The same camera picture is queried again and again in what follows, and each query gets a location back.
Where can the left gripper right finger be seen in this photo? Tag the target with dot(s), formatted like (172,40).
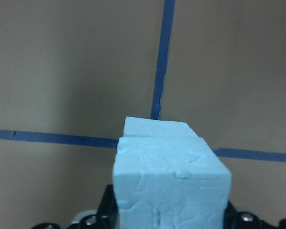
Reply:
(231,217)

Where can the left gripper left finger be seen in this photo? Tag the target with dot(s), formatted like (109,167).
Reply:
(107,212)

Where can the light blue foam block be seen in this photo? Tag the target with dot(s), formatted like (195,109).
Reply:
(142,127)
(169,183)

